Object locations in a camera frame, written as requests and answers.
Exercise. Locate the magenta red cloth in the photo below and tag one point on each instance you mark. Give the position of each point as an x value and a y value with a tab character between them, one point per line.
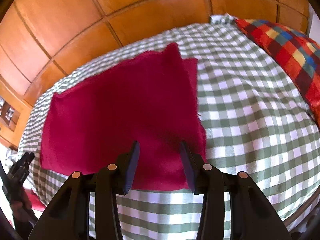
151	99

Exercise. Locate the green white checkered bedsheet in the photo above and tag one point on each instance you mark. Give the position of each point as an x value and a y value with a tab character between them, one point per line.
255	120

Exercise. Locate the wooden shelf cabinet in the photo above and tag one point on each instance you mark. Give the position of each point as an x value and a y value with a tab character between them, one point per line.
14	116

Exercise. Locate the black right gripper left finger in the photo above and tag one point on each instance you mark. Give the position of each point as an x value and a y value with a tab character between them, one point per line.
66	216

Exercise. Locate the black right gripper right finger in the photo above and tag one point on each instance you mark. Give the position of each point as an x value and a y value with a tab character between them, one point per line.
252	215

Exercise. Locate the red multicolour checkered pillow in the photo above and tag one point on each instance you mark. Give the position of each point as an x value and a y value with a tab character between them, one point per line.
296	53

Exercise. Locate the wooden wall panelling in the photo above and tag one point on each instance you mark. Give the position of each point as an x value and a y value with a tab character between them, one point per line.
43	41

